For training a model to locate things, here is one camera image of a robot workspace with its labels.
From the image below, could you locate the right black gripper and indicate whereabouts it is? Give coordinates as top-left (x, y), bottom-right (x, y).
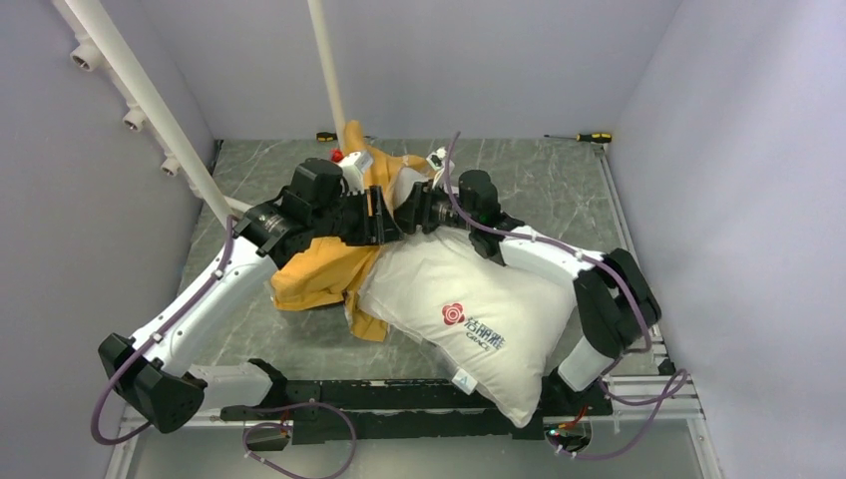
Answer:
top-left (392, 180), bottom-right (477, 236)

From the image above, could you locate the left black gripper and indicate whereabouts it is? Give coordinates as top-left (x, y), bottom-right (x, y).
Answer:
top-left (310, 185), bottom-right (405, 246)

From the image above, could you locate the yellow and blue pillowcase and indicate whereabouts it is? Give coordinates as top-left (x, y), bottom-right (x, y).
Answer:
top-left (269, 121), bottom-right (434, 342)

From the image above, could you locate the white pillow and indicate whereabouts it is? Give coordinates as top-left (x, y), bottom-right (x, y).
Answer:
top-left (356, 165), bottom-right (580, 430)

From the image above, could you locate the white pvc pipe rack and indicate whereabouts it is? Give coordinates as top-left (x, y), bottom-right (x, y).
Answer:
top-left (51, 0), bottom-right (348, 230)

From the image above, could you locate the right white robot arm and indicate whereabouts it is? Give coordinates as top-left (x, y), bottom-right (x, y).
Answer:
top-left (393, 168), bottom-right (662, 414)

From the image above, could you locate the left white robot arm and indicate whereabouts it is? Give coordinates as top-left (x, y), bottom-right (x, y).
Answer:
top-left (98, 152), bottom-right (402, 433)

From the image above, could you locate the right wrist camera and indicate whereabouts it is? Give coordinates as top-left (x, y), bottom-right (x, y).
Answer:
top-left (425, 147), bottom-right (447, 174)

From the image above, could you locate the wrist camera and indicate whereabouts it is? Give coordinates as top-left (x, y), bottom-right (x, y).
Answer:
top-left (330, 150), bottom-right (374, 192)
top-left (425, 147), bottom-right (447, 174)

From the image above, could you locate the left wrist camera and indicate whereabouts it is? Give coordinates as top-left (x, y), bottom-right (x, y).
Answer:
top-left (330, 150), bottom-right (374, 192)

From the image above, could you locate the left yellow handled screwdriver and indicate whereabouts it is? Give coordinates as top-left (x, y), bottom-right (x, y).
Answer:
top-left (315, 131), bottom-right (338, 143)

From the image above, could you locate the yellow handled screwdriver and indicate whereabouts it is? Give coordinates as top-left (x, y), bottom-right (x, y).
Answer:
top-left (315, 131), bottom-right (338, 143)
top-left (544, 132), bottom-right (613, 145)

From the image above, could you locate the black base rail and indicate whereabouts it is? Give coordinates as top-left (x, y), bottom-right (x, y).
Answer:
top-left (220, 361), bottom-right (613, 445)

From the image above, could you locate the right yellow handled screwdriver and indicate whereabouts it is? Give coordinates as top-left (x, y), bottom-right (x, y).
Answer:
top-left (544, 132), bottom-right (613, 145)

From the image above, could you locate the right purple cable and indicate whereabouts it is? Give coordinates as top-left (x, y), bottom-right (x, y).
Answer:
top-left (441, 131), bottom-right (691, 462)

